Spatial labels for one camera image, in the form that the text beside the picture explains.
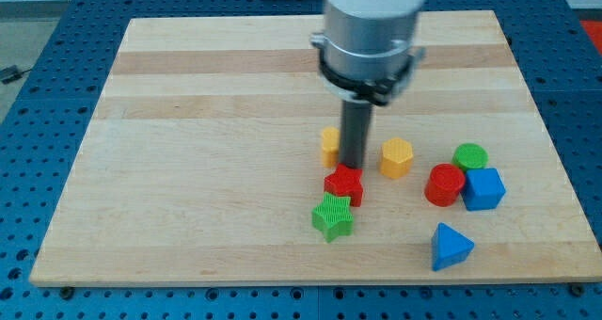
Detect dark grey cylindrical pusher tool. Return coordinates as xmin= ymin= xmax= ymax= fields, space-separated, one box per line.
xmin=339 ymin=101 xmax=372 ymax=169

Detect yellow heart block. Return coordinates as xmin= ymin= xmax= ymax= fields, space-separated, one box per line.
xmin=321 ymin=126 xmax=340 ymax=168

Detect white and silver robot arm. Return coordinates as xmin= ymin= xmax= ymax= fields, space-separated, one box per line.
xmin=310 ymin=0 xmax=425 ymax=168

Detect yellow hexagon block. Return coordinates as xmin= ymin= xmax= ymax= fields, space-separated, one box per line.
xmin=379 ymin=137 xmax=414 ymax=179

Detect red star block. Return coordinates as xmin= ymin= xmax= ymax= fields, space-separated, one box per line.
xmin=324 ymin=164 xmax=364 ymax=207

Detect green star block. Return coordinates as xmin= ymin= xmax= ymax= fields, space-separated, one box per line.
xmin=311 ymin=192 xmax=355 ymax=243

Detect red cylinder block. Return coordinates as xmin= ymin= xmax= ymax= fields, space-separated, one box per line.
xmin=424 ymin=163 xmax=466 ymax=207

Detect green cylinder block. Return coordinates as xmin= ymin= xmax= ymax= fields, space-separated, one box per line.
xmin=451 ymin=143 xmax=489 ymax=172

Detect blue cube block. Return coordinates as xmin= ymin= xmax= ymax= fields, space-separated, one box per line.
xmin=462 ymin=168 xmax=506 ymax=212

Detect light wooden board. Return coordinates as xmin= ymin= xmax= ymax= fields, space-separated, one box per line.
xmin=29 ymin=10 xmax=601 ymax=287

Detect blue triangle block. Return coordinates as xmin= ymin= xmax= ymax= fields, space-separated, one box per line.
xmin=431 ymin=223 xmax=475 ymax=271

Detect black device with cable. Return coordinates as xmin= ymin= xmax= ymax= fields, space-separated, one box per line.
xmin=0 ymin=65 xmax=32 ymax=85

